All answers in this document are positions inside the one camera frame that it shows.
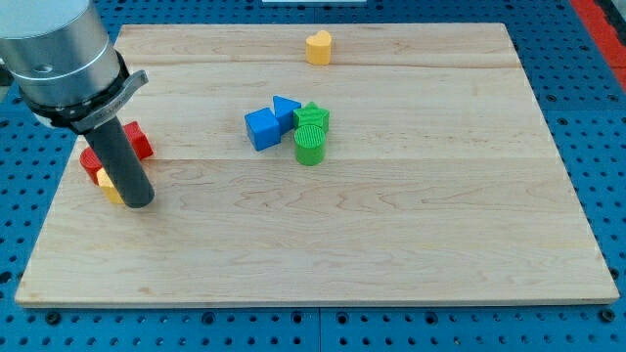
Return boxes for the red strip at corner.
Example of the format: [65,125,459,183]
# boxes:
[570,0,625,89]

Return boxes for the yellow block near tool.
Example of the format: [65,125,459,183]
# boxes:
[96,168,123,204]

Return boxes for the yellow heart block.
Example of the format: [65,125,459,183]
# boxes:
[305,30,333,66]

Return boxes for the red cylinder block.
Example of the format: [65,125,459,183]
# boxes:
[79,148,103,185]

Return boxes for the red block upper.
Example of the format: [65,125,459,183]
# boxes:
[123,121,154,160]

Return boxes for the green star block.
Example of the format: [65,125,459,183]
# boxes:
[293,102,331,133]

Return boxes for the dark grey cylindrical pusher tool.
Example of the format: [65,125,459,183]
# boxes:
[84,116,155,208]

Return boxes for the blue cube block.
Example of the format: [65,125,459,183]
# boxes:
[245,108,281,152]

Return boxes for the light wooden board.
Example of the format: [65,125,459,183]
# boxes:
[15,22,619,308]

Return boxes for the blue triangle block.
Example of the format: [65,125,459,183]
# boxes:
[273,95,301,134]

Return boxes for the green cylinder block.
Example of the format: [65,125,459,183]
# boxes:
[294,125,326,166]

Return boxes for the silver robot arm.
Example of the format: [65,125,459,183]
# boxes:
[1,0,148,134]

